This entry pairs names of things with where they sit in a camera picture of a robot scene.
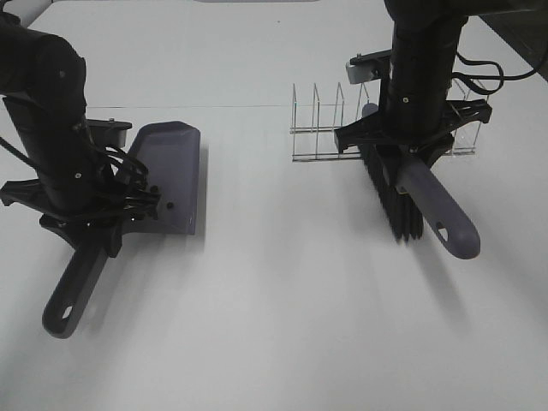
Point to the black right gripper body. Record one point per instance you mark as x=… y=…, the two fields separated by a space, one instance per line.
x=413 y=109

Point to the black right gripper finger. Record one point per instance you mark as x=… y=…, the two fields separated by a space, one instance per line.
x=390 y=160

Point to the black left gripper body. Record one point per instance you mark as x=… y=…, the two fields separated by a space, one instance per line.
x=76 y=181

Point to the purple brush with black bristles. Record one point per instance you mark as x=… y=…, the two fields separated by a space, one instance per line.
x=426 y=200

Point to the purple plastic dustpan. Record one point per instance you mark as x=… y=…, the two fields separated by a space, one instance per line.
x=171 y=151

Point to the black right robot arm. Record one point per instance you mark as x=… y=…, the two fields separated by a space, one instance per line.
x=440 y=23

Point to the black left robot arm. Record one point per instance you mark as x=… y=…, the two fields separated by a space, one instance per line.
x=41 y=75

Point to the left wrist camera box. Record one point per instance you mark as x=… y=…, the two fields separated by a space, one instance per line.
x=108 y=132

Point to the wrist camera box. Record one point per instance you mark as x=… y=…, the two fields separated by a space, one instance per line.
x=108 y=132
x=369 y=67

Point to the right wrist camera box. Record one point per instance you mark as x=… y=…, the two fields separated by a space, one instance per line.
x=369 y=67

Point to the metal wire dish rack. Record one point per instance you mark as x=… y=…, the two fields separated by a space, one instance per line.
x=315 y=116

